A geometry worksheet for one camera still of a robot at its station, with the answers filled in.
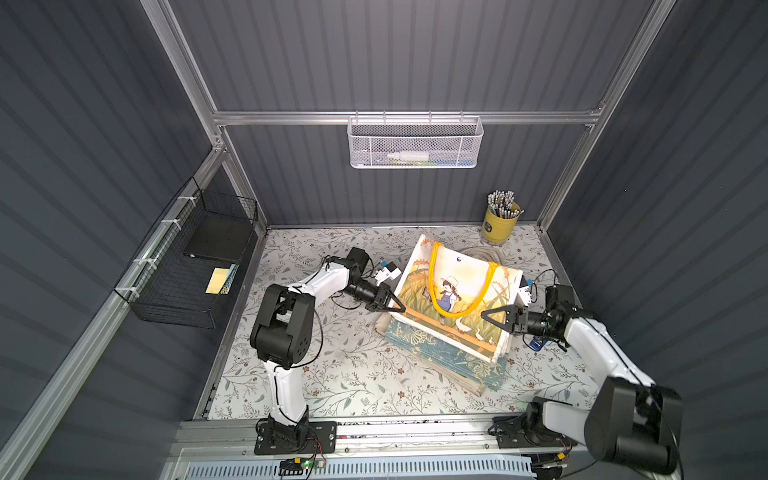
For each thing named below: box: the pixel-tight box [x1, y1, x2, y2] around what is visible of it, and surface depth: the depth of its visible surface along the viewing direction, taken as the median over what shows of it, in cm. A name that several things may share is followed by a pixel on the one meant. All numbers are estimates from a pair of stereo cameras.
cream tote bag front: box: [389, 234, 524, 364], surface depth 75 cm
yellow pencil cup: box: [482, 191, 525, 244], surface depth 107 cm
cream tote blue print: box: [385, 317, 510, 387], surface depth 84 cm
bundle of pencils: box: [487, 189, 525, 219], surface depth 104 cm
